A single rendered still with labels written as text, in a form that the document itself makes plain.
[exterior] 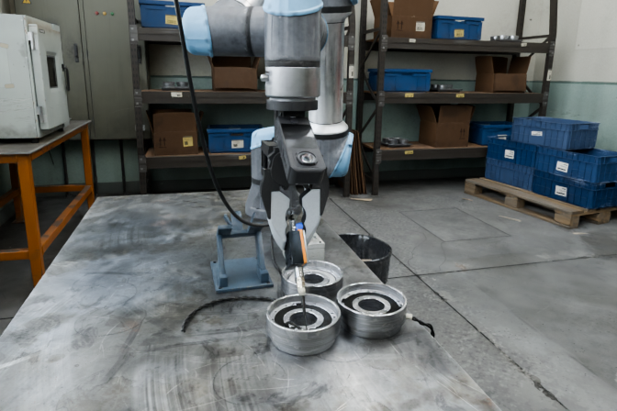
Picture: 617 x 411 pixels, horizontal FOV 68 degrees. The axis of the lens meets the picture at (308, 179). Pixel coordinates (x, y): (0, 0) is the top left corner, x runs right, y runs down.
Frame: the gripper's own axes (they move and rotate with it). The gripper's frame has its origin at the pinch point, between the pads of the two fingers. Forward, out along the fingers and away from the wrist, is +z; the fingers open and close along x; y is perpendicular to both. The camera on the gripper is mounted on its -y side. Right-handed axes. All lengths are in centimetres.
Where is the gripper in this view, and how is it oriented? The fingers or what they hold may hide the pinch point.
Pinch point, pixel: (294, 241)
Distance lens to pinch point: 65.9
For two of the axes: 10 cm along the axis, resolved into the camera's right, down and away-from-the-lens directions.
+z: -0.2, 9.7, 2.3
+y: -2.7, -2.3, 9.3
